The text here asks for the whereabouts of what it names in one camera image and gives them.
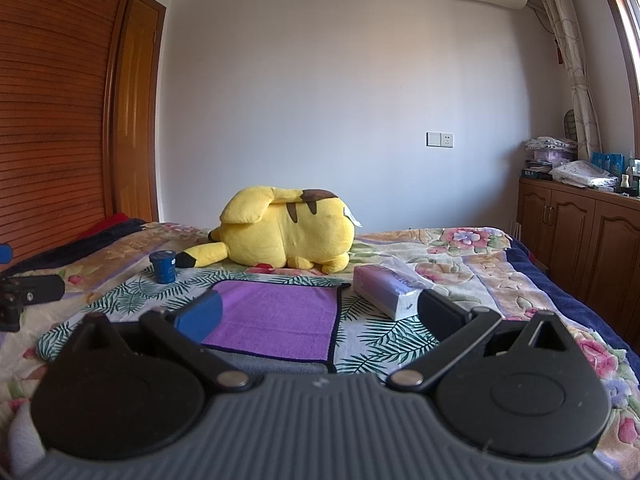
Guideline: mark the white wall socket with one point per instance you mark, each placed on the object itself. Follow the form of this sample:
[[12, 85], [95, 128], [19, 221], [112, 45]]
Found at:
[[439, 140]]

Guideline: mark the tissue pack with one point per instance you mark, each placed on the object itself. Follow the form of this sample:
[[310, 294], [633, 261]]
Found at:
[[392, 286]]

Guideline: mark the floral bed quilt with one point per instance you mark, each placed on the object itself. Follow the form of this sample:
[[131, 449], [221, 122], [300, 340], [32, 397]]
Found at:
[[470, 266]]

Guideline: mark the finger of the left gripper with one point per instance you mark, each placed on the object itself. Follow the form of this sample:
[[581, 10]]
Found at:
[[19, 293], [5, 254]]

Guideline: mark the wooden slatted wardrobe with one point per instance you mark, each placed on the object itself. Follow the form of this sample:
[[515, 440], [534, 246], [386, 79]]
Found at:
[[58, 67]]

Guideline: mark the blue cup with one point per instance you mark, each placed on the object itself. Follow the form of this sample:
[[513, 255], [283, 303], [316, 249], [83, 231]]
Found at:
[[163, 263]]

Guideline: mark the purple and grey towel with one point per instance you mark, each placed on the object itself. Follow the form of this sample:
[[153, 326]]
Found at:
[[285, 326]]

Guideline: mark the blue box on cabinet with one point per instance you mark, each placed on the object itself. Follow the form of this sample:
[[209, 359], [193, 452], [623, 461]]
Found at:
[[613, 163]]

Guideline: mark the red cloth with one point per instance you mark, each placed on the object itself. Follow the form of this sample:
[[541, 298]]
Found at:
[[105, 224]]

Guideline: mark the palm leaf print cloth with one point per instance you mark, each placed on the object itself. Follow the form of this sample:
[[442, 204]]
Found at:
[[367, 340]]

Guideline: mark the wooden cabinet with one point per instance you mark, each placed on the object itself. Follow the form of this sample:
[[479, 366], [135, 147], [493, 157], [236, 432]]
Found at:
[[589, 243]]

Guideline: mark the dark blue blanket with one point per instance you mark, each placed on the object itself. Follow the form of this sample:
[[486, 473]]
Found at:
[[75, 247]]

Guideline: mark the stack of folded linens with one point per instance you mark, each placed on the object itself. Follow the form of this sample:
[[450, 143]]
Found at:
[[546, 153]]

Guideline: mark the wooden door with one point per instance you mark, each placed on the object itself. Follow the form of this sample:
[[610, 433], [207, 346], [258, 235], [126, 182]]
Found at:
[[133, 138]]

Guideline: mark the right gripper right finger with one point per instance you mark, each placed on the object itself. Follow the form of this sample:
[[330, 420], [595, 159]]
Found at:
[[458, 332]]

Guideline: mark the white folded cloth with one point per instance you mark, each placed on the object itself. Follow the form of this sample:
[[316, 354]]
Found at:
[[583, 175]]

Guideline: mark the yellow Pikachu plush toy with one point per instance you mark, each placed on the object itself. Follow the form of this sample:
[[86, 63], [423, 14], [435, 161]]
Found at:
[[281, 227]]

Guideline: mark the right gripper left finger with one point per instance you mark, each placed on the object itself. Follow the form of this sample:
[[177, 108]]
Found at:
[[180, 335]]

